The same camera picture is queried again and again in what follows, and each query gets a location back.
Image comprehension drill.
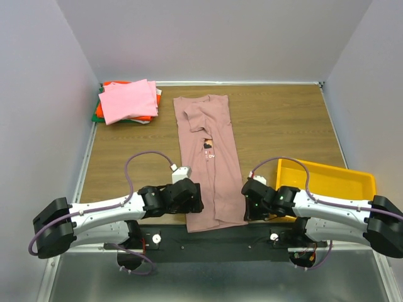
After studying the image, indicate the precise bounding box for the dusty pink graphic t-shirt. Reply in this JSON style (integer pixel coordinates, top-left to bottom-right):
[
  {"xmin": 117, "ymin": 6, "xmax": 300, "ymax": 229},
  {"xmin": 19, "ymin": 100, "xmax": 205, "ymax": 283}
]
[{"xmin": 173, "ymin": 94, "xmax": 246, "ymax": 233}]

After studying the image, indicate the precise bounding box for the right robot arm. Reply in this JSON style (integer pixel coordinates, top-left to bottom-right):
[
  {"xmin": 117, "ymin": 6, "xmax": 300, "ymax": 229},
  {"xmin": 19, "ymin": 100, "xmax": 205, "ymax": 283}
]
[{"xmin": 241, "ymin": 178, "xmax": 402, "ymax": 259}]

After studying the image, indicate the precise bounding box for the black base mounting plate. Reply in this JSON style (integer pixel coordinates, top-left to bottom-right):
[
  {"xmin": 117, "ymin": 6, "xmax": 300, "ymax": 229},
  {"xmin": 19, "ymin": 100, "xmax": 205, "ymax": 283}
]
[{"xmin": 117, "ymin": 223, "xmax": 327, "ymax": 269}]

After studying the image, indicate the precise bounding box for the yellow plastic tray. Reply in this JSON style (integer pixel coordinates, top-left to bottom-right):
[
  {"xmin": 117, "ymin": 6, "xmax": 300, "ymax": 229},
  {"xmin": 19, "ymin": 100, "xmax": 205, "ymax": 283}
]
[{"xmin": 273, "ymin": 158, "xmax": 377, "ymax": 221}]

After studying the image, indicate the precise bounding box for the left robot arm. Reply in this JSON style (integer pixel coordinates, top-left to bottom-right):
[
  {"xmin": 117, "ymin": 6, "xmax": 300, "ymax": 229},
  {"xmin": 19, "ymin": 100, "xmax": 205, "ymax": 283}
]
[{"xmin": 28, "ymin": 178, "xmax": 204, "ymax": 259}]

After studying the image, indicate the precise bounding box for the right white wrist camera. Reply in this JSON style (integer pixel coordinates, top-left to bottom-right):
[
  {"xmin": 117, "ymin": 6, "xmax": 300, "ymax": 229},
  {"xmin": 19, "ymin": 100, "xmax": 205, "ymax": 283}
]
[{"xmin": 251, "ymin": 175, "xmax": 267, "ymax": 186}]

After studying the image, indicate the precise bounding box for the folded orange t-shirt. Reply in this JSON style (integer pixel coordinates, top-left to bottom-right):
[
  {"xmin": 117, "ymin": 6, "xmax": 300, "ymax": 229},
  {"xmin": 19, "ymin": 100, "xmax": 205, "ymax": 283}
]
[{"xmin": 95, "ymin": 81, "xmax": 162, "ymax": 124}]

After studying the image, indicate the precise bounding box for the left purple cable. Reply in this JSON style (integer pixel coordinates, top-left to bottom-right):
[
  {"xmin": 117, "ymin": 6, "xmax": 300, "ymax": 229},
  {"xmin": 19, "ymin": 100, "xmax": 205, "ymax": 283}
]
[{"xmin": 28, "ymin": 150, "xmax": 179, "ymax": 276}]

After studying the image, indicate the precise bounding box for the folded pink t-shirt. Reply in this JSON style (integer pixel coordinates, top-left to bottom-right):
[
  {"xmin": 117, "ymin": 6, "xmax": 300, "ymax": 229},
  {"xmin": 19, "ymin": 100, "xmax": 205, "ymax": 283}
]
[{"xmin": 98, "ymin": 79, "xmax": 159, "ymax": 126}]

